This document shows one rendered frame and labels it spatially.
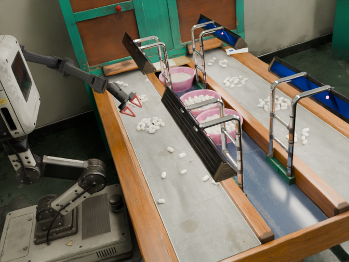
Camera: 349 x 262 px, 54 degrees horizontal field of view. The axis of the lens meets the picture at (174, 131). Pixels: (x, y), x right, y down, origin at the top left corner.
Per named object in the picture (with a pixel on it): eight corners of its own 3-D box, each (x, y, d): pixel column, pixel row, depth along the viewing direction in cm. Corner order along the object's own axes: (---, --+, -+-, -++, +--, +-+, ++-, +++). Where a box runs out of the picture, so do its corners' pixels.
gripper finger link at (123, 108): (130, 122, 180) (116, 110, 178) (135, 115, 186) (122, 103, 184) (137, 115, 176) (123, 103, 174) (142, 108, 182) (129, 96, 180)
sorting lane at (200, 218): (185, 278, 120) (184, 274, 118) (106, 82, 267) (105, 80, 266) (262, 247, 125) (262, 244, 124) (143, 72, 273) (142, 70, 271)
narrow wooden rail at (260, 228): (261, 258, 129) (261, 239, 123) (144, 80, 276) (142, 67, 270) (274, 253, 130) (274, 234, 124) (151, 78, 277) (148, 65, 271)
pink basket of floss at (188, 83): (186, 96, 239) (184, 84, 234) (153, 92, 251) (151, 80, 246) (202, 79, 257) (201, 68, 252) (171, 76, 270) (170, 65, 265)
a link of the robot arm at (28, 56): (50, 69, 209) (55, 53, 207) (68, 77, 206) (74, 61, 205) (-5, 58, 165) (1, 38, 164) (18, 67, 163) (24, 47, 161)
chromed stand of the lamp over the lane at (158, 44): (149, 113, 226) (136, 49, 202) (143, 101, 243) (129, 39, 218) (177, 105, 230) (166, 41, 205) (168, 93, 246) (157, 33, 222)
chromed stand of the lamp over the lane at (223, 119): (207, 215, 147) (196, 129, 123) (191, 186, 164) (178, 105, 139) (247, 200, 151) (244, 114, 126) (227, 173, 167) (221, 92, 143)
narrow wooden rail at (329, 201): (335, 228, 135) (338, 209, 129) (182, 69, 282) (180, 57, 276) (347, 224, 136) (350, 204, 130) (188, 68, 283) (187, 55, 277)
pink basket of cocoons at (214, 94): (199, 129, 203) (198, 115, 198) (171, 114, 221) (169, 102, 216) (230, 110, 216) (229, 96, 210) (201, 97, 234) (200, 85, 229)
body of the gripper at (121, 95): (120, 109, 180) (109, 100, 178) (127, 100, 188) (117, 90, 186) (126, 103, 176) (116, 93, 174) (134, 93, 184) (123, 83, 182)
